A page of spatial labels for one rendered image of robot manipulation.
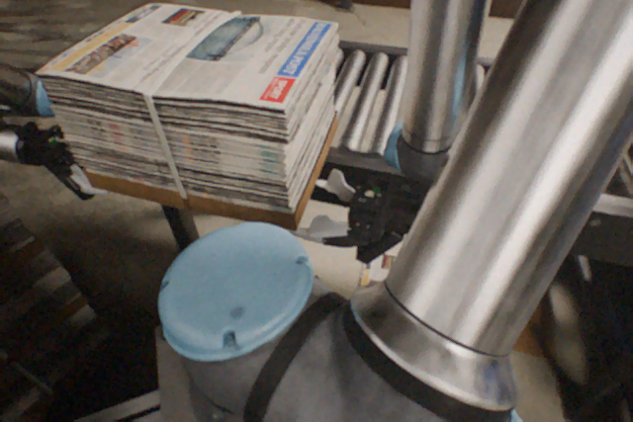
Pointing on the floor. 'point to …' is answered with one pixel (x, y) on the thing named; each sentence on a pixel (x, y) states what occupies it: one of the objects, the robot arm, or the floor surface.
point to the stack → (38, 384)
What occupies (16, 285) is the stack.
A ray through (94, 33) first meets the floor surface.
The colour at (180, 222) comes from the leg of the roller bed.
